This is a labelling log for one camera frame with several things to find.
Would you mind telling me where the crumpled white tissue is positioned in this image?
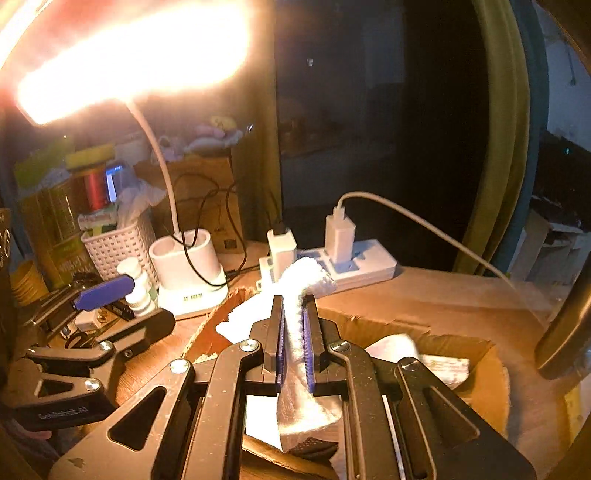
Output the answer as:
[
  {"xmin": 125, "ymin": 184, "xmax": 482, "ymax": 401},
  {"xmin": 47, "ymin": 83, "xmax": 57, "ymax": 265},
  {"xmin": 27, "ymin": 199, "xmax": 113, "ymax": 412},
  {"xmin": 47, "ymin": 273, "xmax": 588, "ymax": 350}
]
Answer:
[{"xmin": 117, "ymin": 182, "xmax": 167, "ymax": 227}]

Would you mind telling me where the white paper towel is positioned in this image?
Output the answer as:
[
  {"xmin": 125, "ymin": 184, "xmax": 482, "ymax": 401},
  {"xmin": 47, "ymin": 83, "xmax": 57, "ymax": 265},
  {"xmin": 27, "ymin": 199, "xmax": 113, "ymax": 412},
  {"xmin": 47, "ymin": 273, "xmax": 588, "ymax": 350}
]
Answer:
[{"xmin": 216, "ymin": 257, "xmax": 345, "ymax": 455}]

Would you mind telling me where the pile of plush toys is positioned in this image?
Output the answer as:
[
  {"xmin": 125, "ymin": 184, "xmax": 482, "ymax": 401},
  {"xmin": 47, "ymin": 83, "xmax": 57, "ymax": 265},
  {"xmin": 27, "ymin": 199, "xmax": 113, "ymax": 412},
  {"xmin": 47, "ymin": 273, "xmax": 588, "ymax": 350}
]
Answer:
[{"xmin": 159, "ymin": 115, "xmax": 245, "ymax": 155}]

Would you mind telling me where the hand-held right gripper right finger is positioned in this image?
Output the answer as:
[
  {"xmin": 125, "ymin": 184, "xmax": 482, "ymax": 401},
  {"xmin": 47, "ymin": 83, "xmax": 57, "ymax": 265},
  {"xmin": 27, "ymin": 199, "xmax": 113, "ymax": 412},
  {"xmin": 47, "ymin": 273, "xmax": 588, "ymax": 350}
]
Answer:
[{"xmin": 302, "ymin": 294, "xmax": 539, "ymax": 480}]

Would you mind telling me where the tall brown cardboard box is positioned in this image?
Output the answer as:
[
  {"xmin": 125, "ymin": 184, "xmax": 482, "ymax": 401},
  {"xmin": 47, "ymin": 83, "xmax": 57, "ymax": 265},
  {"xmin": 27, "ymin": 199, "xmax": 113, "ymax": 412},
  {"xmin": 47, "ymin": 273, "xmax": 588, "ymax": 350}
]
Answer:
[{"xmin": 134, "ymin": 154, "xmax": 245, "ymax": 254}]

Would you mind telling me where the small white charger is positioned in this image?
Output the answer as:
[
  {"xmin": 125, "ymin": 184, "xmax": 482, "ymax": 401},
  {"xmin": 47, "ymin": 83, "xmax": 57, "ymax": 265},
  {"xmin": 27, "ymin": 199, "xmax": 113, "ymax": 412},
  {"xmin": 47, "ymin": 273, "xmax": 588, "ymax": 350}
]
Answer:
[{"xmin": 268, "ymin": 222, "xmax": 297, "ymax": 282}]

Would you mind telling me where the dark mesh sock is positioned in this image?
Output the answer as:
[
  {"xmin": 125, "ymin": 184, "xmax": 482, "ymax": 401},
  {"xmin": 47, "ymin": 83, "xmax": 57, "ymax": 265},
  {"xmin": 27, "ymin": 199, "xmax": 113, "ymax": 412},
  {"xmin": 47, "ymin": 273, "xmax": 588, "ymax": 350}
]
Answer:
[{"xmin": 286, "ymin": 438, "xmax": 338, "ymax": 460}]

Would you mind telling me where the white plastic basket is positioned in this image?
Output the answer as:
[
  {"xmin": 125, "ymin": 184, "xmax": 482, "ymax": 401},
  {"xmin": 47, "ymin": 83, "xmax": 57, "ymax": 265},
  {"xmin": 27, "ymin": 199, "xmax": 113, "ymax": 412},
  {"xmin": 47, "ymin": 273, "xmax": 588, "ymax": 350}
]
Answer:
[{"xmin": 81, "ymin": 215, "xmax": 160, "ymax": 287}]

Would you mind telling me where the large white charger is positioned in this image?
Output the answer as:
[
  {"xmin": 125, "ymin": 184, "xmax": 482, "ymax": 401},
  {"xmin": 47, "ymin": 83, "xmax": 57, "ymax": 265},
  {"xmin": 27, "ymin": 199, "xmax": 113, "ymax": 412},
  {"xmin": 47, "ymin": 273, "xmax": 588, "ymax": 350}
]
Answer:
[{"xmin": 324, "ymin": 208, "xmax": 356, "ymax": 274}]

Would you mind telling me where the white desk lamp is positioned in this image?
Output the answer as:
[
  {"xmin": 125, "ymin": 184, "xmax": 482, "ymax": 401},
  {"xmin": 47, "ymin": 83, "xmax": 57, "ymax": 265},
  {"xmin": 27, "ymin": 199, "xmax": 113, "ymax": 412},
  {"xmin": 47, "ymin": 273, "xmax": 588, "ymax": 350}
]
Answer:
[{"xmin": 14, "ymin": 0, "xmax": 259, "ymax": 319}]

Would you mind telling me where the black lamp cable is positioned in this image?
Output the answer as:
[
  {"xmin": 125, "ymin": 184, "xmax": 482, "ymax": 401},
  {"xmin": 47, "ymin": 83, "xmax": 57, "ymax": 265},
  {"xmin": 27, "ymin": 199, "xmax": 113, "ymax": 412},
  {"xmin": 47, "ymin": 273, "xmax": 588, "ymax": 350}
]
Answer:
[{"xmin": 173, "ymin": 173, "xmax": 221, "ymax": 288}]

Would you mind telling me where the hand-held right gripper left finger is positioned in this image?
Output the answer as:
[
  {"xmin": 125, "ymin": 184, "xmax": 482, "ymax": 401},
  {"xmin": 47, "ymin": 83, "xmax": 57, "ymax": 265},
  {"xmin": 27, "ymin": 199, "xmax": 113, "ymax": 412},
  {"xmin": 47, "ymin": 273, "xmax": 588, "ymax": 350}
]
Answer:
[{"xmin": 48, "ymin": 294, "xmax": 284, "ymax": 480}]

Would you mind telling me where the yellow-green curtain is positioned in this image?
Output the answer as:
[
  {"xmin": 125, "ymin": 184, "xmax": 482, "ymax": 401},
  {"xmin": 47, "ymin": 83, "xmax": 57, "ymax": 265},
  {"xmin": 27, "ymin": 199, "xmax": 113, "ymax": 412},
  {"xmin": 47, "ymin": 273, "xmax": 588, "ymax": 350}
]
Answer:
[{"xmin": 455, "ymin": 0, "xmax": 532, "ymax": 278}]

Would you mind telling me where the white charging cable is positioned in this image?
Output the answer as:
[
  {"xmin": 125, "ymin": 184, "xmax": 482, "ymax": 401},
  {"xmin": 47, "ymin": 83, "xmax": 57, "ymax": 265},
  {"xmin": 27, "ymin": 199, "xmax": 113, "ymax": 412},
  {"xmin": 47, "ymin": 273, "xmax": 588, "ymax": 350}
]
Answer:
[{"xmin": 336, "ymin": 191, "xmax": 532, "ymax": 310}]

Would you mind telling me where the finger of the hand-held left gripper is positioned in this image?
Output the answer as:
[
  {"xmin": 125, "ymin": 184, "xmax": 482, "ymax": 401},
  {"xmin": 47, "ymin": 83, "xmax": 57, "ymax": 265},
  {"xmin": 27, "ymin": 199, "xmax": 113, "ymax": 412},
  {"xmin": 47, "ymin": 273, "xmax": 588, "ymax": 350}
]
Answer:
[
  {"xmin": 21, "ymin": 274, "xmax": 136, "ymax": 333},
  {"xmin": 23, "ymin": 307, "xmax": 177, "ymax": 403}
]

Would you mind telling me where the white power strip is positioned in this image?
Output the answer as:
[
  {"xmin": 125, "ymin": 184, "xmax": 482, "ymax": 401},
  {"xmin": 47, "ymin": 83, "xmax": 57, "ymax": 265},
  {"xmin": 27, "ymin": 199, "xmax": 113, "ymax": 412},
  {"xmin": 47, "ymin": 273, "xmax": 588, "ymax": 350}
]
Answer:
[{"xmin": 259, "ymin": 239, "xmax": 399, "ymax": 294}]

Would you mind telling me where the red jar with yellow lid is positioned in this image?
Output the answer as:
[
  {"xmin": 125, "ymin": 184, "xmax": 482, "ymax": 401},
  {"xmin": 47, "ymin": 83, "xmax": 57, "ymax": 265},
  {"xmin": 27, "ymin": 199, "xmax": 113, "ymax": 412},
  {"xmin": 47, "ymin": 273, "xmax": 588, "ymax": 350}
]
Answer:
[{"xmin": 67, "ymin": 144, "xmax": 116, "ymax": 215}]

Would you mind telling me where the white plastic packet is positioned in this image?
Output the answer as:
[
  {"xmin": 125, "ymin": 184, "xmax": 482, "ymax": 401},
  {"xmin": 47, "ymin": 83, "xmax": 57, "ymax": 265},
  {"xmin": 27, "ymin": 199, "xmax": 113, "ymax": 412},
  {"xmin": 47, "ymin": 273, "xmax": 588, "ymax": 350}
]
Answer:
[{"xmin": 374, "ymin": 333, "xmax": 421, "ymax": 365}]

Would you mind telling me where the green snack packet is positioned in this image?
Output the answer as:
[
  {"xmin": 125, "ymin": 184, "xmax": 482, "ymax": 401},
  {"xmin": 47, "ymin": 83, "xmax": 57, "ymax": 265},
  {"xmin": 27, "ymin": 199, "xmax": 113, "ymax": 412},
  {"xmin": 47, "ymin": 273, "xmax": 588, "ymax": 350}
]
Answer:
[{"xmin": 14, "ymin": 138, "xmax": 93, "ymax": 289}]

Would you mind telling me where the brown paper cup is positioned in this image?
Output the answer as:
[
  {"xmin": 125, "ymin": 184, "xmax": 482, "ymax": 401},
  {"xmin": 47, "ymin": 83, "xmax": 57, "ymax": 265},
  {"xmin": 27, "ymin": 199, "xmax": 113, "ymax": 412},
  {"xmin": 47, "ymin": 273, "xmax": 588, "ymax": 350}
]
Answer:
[{"xmin": 9, "ymin": 261, "xmax": 49, "ymax": 305}]

